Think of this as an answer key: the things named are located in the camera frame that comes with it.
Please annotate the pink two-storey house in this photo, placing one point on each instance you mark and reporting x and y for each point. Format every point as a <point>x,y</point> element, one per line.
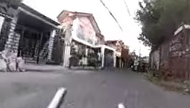
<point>84,39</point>

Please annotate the row of houses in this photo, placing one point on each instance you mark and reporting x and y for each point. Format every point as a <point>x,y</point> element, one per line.
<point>123,54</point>

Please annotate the grey asphalt road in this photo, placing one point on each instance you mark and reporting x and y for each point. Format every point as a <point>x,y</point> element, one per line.
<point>96,90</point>

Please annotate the grey house with porch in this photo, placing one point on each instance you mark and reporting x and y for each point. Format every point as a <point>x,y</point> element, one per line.
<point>24,33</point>

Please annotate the large green tree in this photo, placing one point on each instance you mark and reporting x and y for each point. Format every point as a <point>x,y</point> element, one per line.
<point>167,16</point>

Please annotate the pile of sacks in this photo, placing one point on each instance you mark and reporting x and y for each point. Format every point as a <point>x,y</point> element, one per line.
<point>8,61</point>

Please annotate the dark red wall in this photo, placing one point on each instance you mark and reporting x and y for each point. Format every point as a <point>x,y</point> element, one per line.
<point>180,54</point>

